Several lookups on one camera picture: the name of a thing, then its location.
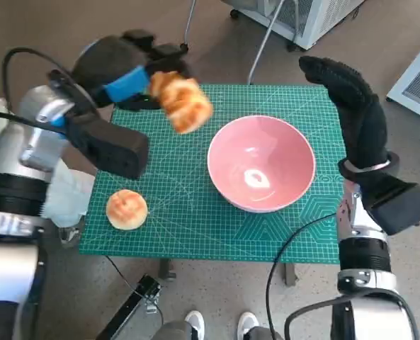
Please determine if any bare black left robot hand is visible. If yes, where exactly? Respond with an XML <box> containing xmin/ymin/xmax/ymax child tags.
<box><xmin>89</xmin><ymin>30</ymin><xmax>193</xmax><ymax>111</ymax></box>

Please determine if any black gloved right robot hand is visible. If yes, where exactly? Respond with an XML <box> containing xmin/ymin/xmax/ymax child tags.
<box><xmin>297</xmin><ymin>55</ymin><xmax>389</xmax><ymax>173</ymax></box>

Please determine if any long braided toy bread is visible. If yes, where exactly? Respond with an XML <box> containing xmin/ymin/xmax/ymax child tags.
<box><xmin>148</xmin><ymin>70</ymin><xmax>213</xmax><ymax>135</ymax></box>

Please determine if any pink bowl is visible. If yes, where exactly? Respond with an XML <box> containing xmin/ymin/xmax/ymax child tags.
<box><xmin>207</xmin><ymin>115</ymin><xmax>317</xmax><ymax>213</ymax></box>

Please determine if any round toy bread bun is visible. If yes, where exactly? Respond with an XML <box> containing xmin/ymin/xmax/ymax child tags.
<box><xmin>105</xmin><ymin>188</ymin><xmax>149</xmax><ymax>231</ymax></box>

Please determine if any silver chair leg with caster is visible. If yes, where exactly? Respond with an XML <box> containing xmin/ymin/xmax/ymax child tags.
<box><xmin>179</xmin><ymin>0</ymin><xmax>198</xmax><ymax>52</ymax></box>

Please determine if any white mesh cabinet on casters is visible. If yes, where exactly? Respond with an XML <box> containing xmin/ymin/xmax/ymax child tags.
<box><xmin>229</xmin><ymin>0</ymin><xmax>368</xmax><ymax>51</ymax></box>

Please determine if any green cutting mat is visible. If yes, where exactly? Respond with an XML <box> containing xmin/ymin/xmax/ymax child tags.
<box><xmin>78</xmin><ymin>84</ymin><xmax>348</xmax><ymax>265</ymax></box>

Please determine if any person's foot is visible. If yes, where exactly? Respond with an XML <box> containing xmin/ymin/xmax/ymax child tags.
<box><xmin>183</xmin><ymin>310</ymin><xmax>205</xmax><ymax>340</ymax></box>
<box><xmin>237</xmin><ymin>311</ymin><xmax>260</xmax><ymax>340</ymax></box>

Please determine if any person's leg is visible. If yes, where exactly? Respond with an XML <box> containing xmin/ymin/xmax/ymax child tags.
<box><xmin>246</xmin><ymin>325</ymin><xmax>283</xmax><ymax>340</ymax></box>
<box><xmin>156</xmin><ymin>320</ymin><xmax>196</xmax><ymax>340</ymax></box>

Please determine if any black metal stand bar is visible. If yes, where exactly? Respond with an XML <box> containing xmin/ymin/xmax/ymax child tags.
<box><xmin>96</xmin><ymin>274</ymin><xmax>162</xmax><ymax>340</ymax></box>

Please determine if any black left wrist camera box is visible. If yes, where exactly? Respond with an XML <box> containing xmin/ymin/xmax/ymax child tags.
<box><xmin>66</xmin><ymin>109</ymin><xmax>150</xmax><ymax>180</ymax></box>

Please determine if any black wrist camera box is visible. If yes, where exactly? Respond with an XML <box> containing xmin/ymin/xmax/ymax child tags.
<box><xmin>66</xmin><ymin>109</ymin><xmax>150</xmax><ymax>180</ymax></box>
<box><xmin>367</xmin><ymin>176</ymin><xmax>420</xmax><ymax>237</ymax></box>

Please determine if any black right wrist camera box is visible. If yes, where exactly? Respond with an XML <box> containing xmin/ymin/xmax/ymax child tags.
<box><xmin>367</xmin><ymin>176</ymin><xmax>420</xmax><ymax>237</ymax></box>

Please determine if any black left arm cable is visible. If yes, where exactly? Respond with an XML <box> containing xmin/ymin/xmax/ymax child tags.
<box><xmin>1</xmin><ymin>47</ymin><xmax>76</xmax><ymax>118</ymax></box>
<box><xmin>0</xmin><ymin>112</ymin><xmax>67</xmax><ymax>137</ymax></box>

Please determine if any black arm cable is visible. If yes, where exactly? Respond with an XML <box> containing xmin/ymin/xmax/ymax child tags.
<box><xmin>283</xmin><ymin>292</ymin><xmax>420</xmax><ymax>340</ymax></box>
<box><xmin>1</xmin><ymin>47</ymin><xmax>76</xmax><ymax>118</ymax></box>
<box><xmin>0</xmin><ymin>112</ymin><xmax>67</xmax><ymax>137</ymax></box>

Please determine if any grey table leg bracket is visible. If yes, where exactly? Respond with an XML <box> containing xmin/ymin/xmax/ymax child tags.
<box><xmin>159</xmin><ymin>260</ymin><xmax>177</xmax><ymax>282</ymax></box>
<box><xmin>283</xmin><ymin>262</ymin><xmax>299</xmax><ymax>287</ymax></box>

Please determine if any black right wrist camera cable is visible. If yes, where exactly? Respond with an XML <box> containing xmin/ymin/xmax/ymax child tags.
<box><xmin>265</xmin><ymin>212</ymin><xmax>339</xmax><ymax>340</ymax></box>

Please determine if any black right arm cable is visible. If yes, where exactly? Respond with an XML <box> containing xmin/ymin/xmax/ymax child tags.
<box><xmin>283</xmin><ymin>292</ymin><xmax>420</xmax><ymax>340</ymax></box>

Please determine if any thin black cable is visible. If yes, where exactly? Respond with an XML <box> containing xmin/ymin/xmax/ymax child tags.
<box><xmin>105</xmin><ymin>254</ymin><xmax>164</xmax><ymax>325</ymax></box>

